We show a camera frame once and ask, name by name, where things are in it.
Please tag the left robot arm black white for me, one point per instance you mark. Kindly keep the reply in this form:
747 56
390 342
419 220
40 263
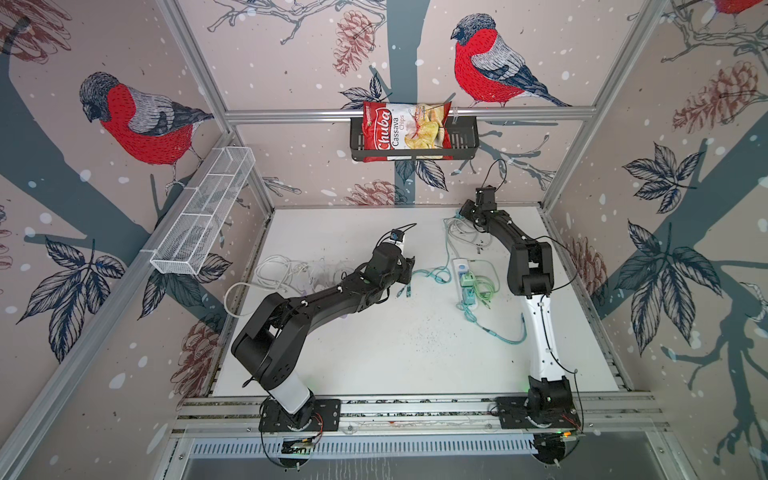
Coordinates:
271 342

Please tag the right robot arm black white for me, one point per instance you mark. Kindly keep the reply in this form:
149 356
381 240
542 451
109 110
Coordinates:
530 277

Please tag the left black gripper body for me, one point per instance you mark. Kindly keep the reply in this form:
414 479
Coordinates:
400 273

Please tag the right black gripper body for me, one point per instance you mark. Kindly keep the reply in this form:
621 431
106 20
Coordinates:
469 211

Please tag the white wire mesh shelf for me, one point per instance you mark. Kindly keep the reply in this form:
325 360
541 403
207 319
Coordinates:
192 236

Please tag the red cassava chips bag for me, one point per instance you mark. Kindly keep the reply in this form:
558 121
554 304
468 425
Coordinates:
391 127

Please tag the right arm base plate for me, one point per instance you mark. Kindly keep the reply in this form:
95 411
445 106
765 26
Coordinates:
516 413

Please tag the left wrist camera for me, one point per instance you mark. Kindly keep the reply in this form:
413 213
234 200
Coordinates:
396 236

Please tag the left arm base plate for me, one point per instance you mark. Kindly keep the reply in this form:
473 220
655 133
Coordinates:
317 415

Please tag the white power strip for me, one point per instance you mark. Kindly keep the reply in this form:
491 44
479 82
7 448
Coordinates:
460 265

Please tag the black wall basket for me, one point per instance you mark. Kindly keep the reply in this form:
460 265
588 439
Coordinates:
457 139

